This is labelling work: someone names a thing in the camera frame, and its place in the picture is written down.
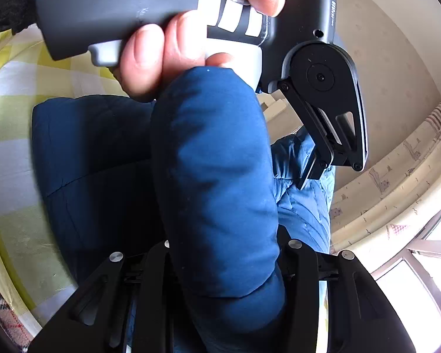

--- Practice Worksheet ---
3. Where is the yellow checkered bed sheet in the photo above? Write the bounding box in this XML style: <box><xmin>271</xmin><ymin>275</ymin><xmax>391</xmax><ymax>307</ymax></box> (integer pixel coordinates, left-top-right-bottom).
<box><xmin>0</xmin><ymin>25</ymin><xmax>122</xmax><ymax>335</ymax></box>

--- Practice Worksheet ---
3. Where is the blue quilted down jacket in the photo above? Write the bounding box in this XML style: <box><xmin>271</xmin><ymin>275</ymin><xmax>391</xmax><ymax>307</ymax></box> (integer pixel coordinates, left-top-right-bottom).
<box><xmin>31</xmin><ymin>67</ymin><xmax>335</xmax><ymax>352</ymax></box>

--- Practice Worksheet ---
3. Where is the person's left hand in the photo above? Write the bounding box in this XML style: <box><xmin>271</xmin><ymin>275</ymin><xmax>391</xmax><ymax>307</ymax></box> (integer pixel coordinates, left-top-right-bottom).
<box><xmin>110</xmin><ymin>0</ymin><xmax>286</xmax><ymax>102</ymax></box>

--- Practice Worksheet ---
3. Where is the window with dark frame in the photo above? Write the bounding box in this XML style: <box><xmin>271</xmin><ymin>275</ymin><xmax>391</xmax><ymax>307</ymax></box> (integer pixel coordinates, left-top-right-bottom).
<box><xmin>373</xmin><ymin>210</ymin><xmax>441</xmax><ymax>352</ymax></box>

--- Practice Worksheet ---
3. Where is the patterned beige curtain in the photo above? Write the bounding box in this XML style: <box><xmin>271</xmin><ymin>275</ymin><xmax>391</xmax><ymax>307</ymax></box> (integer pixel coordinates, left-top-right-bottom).
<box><xmin>330</xmin><ymin>101</ymin><xmax>441</xmax><ymax>253</ymax></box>

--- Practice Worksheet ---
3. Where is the white wooden headboard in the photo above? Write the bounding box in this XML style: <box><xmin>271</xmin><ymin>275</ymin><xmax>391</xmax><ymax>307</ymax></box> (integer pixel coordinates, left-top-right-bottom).
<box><xmin>256</xmin><ymin>90</ymin><xmax>288</xmax><ymax>122</ymax></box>

